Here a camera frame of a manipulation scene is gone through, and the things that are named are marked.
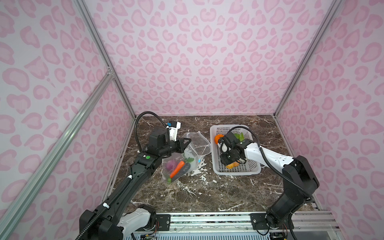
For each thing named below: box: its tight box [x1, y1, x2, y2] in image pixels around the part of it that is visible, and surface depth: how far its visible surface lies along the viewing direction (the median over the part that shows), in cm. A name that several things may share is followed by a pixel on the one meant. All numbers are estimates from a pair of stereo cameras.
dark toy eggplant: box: [167, 162, 191, 183], surface depth 87 cm
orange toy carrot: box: [170, 157, 195, 179], surface depth 90 cm
